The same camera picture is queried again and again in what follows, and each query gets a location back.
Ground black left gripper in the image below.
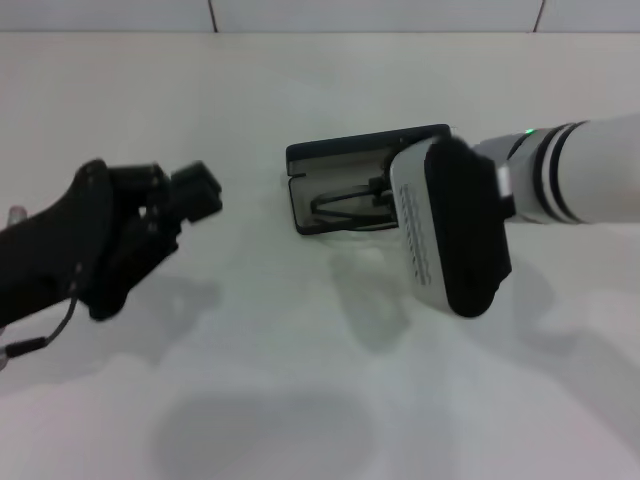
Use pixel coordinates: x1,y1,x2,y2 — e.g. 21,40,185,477
0,159,225,326

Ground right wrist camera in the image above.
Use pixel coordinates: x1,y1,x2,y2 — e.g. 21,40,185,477
389,135,514,319

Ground grey left gripper cable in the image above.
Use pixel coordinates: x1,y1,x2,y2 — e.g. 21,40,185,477
0,298,80,360

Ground black glasses case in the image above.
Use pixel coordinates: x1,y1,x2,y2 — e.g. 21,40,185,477
285,123,452,237

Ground black glasses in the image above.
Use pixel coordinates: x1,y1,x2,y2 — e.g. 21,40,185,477
308,183,401,234

